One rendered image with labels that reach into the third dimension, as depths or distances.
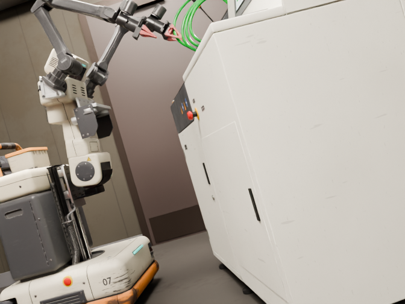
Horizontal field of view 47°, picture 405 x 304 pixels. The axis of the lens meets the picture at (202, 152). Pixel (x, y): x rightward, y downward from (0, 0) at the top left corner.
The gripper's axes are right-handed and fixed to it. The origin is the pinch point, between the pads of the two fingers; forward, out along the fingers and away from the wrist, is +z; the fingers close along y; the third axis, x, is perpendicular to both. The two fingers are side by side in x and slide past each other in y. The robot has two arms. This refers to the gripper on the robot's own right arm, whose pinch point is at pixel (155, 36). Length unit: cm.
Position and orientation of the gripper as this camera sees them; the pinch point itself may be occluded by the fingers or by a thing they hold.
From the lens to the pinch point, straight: 230.2
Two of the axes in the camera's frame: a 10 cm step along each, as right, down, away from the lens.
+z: 8.9, 4.6, -0.7
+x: 0.8, -0.2, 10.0
